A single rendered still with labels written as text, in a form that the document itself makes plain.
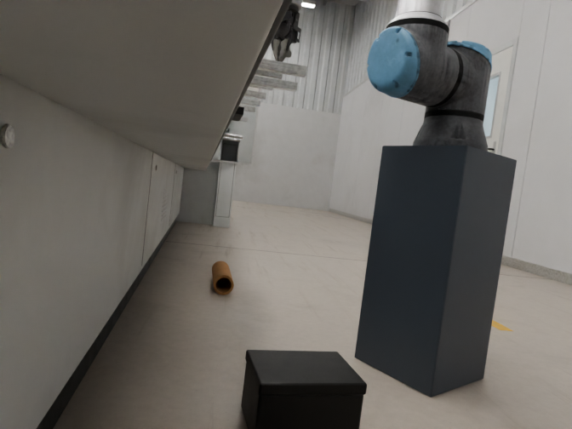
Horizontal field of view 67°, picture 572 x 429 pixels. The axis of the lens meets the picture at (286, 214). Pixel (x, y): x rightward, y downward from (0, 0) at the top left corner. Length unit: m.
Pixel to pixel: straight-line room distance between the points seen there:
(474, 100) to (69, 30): 1.06
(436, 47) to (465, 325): 0.68
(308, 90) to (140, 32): 10.63
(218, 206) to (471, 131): 3.25
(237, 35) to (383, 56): 0.91
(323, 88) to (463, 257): 9.92
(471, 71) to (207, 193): 3.40
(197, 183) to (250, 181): 6.19
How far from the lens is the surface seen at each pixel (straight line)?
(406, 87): 1.08
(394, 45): 1.09
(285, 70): 1.47
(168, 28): 0.22
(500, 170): 1.22
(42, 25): 0.26
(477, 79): 1.22
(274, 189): 10.48
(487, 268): 1.23
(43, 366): 0.68
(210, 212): 4.30
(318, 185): 10.65
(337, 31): 11.35
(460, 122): 1.19
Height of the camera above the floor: 0.46
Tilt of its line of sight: 4 degrees down
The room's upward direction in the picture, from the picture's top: 7 degrees clockwise
